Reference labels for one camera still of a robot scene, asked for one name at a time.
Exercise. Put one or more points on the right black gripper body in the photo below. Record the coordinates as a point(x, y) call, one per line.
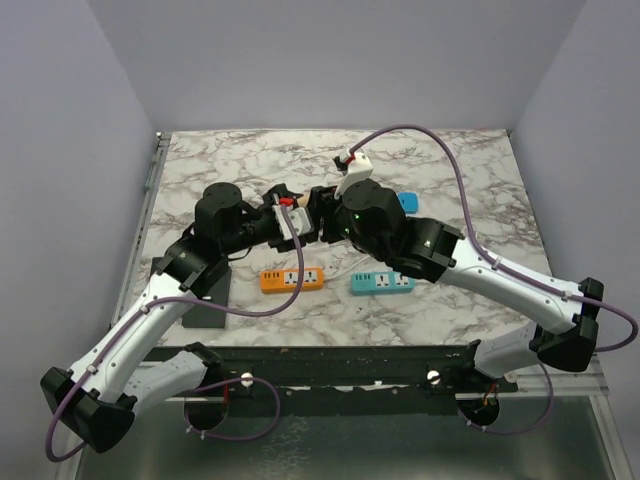
point(324, 203)

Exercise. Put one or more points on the beige cube socket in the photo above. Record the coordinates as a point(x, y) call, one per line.
point(303, 201)

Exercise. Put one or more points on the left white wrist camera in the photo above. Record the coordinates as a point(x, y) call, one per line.
point(292, 220)

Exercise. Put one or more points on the orange power strip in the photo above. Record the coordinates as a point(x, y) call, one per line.
point(286, 280)

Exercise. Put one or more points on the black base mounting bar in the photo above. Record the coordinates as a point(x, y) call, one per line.
point(342, 381)

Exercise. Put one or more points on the teal power strip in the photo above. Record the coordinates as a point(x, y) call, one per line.
point(380, 283)

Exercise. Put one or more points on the blue cube socket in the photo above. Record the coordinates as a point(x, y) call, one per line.
point(409, 202)

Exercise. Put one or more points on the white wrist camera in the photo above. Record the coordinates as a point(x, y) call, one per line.
point(354, 167)
point(292, 220)

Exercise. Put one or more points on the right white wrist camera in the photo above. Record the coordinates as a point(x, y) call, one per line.
point(354, 167)

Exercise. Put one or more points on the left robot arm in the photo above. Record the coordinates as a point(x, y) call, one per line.
point(99, 395)

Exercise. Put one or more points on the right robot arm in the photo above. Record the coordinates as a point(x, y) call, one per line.
point(561, 330)

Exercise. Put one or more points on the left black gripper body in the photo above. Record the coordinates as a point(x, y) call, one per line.
point(267, 217)

